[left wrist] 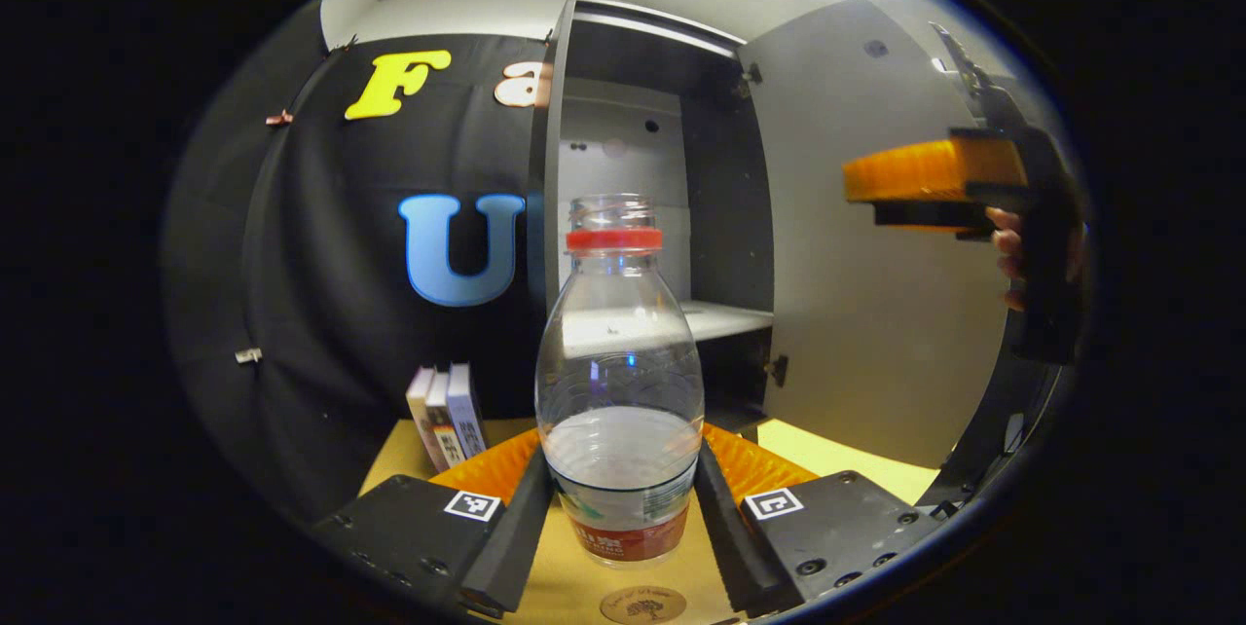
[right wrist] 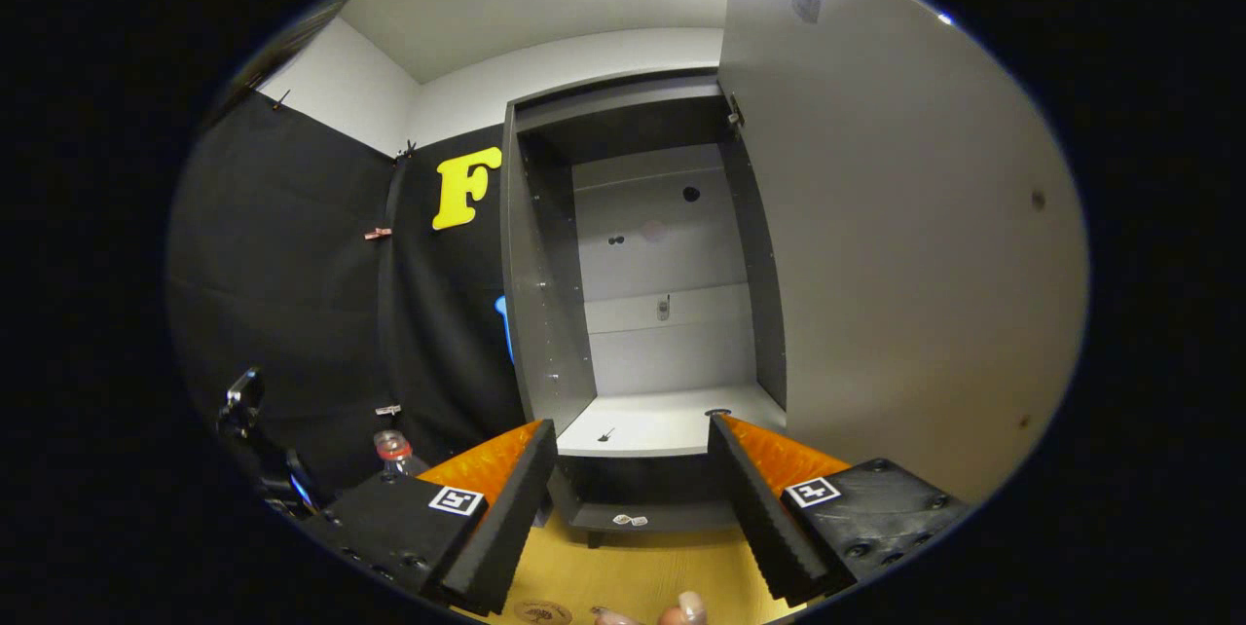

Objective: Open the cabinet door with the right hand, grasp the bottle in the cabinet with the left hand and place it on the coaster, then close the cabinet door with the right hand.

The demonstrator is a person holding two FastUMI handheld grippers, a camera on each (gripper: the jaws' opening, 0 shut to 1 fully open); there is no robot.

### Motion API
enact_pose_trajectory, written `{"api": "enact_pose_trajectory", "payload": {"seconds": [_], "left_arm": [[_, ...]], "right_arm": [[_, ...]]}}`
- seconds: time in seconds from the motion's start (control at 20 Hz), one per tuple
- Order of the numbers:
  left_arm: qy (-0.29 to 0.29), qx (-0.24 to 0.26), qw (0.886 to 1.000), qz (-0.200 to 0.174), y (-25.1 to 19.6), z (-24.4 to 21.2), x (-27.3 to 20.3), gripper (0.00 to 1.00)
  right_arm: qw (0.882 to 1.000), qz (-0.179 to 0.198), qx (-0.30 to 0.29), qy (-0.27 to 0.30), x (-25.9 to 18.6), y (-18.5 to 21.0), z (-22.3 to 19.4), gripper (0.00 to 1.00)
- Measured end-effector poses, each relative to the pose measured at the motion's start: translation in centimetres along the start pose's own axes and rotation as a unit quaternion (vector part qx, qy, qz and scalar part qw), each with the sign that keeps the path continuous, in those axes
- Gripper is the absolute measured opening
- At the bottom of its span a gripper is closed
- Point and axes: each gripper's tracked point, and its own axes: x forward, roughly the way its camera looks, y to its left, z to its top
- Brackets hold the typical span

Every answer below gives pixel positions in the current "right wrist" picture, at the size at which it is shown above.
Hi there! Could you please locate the black backdrop cloth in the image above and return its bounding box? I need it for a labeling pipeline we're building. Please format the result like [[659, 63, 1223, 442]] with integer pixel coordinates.
[[165, 90, 531, 509]]

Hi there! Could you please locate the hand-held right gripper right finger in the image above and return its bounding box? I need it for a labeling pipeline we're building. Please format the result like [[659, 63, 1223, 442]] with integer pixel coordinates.
[[707, 411, 974, 607]]

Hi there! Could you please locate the light grey cabinet door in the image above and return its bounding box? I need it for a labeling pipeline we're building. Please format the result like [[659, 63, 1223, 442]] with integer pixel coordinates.
[[717, 0, 1089, 504]]

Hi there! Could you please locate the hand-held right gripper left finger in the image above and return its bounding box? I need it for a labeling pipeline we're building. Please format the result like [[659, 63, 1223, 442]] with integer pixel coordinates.
[[297, 419, 559, 618]]

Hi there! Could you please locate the clear bottle with red label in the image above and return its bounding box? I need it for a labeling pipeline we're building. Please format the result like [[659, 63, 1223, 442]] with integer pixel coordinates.
[[373, 429, 415, 482]]

